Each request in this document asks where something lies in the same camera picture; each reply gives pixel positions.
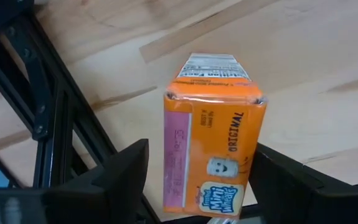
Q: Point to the orange Frosted Mini Wheats box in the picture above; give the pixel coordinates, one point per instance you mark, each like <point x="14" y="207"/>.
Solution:
<point x="219" y="133"/>

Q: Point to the black aluminium table frame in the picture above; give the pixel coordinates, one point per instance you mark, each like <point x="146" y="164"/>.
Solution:
<point x="38" y="77"/>

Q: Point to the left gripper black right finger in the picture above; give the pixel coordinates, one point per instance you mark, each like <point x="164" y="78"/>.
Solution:
<point x="290" y="193"/>

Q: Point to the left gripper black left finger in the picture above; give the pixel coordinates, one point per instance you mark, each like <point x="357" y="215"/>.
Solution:
<point x="110" y="193"/>

